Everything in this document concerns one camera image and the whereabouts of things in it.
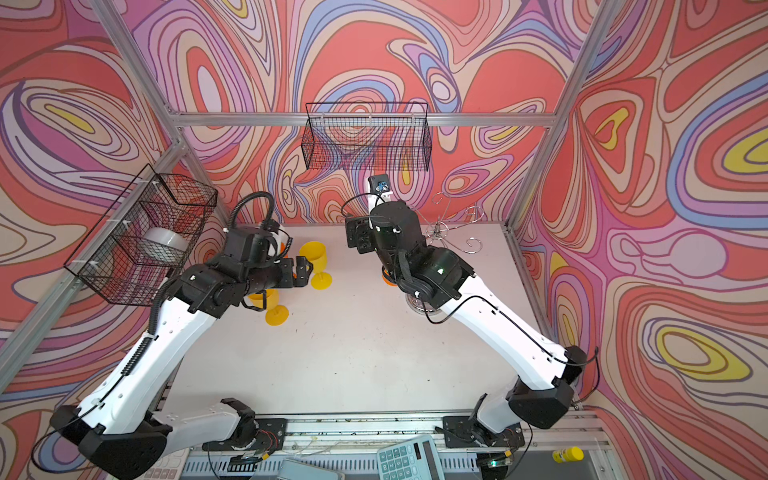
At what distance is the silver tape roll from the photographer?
0.71 metres

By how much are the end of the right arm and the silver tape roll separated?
18.4 inches

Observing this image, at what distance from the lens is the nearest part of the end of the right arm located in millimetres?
532
